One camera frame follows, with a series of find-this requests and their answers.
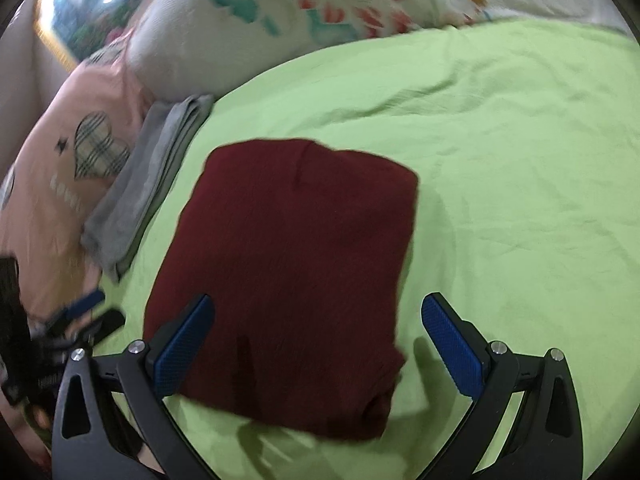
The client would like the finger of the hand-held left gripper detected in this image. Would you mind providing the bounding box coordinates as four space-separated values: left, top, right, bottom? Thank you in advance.
70 309 127 348
50 289 106 325

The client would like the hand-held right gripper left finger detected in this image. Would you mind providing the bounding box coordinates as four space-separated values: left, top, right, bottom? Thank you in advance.
52 294 217 480

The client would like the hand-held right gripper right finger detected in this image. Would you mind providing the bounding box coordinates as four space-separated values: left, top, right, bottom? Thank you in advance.
417 292 585 480

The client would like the dark red garment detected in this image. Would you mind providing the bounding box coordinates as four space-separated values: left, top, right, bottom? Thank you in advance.
142 137 420 442

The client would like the folded grey cloth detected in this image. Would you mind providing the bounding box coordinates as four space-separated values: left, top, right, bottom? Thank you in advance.
80 94 216 283

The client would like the pink cloth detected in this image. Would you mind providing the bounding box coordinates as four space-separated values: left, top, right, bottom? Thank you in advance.
0 30 151 461

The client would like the light green bed sheet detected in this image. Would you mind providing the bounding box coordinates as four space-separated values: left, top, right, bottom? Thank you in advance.
95 17 640 480

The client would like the gold framed picture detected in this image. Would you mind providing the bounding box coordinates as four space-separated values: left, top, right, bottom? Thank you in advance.
35 0 156 66

